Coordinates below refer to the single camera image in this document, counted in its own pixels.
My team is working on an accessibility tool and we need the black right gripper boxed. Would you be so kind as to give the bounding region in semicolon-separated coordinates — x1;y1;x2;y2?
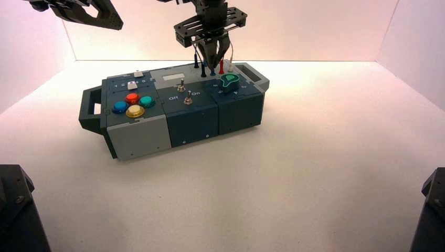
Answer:
174;0;248;68

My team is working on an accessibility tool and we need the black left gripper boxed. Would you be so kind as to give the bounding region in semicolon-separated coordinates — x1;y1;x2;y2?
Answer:
24;0;124;30

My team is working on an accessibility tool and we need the blue jumper wire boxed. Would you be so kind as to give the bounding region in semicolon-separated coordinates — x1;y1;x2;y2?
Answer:
202;45;216;77

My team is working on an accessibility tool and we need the green rotary knob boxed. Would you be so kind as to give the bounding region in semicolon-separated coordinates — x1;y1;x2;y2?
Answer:
218;73;240;94

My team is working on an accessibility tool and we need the blue grey control box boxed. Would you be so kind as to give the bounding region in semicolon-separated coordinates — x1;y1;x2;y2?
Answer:
78;62;270;161

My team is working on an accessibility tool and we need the yellow push button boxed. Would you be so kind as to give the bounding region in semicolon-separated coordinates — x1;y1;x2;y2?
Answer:
125;104;145;118

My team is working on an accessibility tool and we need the red jumper wire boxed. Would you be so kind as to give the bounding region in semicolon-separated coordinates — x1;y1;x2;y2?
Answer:
210;57;225;75

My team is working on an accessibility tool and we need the black jumper wire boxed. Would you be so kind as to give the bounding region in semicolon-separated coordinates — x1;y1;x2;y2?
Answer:
193;43;207;78

